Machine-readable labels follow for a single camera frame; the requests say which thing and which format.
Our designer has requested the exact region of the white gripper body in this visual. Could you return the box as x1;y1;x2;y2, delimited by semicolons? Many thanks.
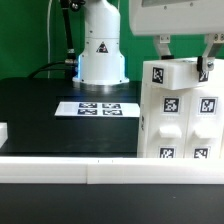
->
129;0;224;36

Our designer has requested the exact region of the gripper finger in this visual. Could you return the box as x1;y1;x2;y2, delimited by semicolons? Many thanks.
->
197;33;224;72
154;35;174;60

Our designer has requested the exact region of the white cabinet body box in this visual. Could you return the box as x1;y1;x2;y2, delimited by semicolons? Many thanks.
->
136;81;224;160

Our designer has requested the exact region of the white cabinet top box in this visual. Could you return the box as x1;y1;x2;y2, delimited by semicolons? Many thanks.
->
142;58;224;90

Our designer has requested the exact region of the white cabinet door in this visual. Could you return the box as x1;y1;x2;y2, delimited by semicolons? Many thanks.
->
146;87;189;158
184;87;224;159

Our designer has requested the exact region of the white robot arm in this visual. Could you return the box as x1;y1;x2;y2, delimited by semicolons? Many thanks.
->
73;0;224;88

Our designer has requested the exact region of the white marker sheet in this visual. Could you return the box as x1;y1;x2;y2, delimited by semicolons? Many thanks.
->
55;102;140;118

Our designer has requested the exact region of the white front fence bar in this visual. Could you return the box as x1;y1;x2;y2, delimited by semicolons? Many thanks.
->
0;157;224;184

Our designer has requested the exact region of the black cable bundle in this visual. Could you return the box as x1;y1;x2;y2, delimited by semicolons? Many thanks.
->
27;0;86;80

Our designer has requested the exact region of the white thin cable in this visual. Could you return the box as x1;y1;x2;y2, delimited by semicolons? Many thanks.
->
46;0;54;79

